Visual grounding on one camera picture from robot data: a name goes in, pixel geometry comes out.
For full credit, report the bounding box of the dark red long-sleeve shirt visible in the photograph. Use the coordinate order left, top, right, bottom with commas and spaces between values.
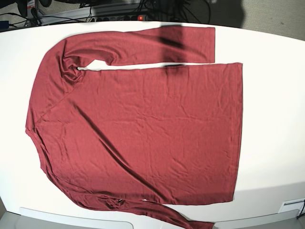
25, 25, 243, 229

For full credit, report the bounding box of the white power strip red switch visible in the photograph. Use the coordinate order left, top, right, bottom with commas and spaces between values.
89, 15, 145, 22

